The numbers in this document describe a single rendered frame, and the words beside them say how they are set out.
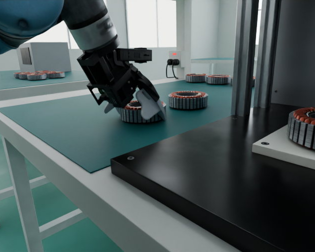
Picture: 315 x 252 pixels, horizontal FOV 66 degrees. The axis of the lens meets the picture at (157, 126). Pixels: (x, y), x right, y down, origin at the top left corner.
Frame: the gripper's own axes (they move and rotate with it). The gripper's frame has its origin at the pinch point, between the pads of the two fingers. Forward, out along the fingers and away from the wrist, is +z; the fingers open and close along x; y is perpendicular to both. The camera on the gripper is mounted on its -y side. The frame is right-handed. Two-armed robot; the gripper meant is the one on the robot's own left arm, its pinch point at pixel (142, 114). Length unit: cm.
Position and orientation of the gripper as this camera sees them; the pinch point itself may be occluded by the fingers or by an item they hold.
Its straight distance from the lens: 59.0
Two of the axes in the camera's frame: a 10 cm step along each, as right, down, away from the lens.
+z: 3.1, 7.0, 6.5
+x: 8.3, 1.4, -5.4
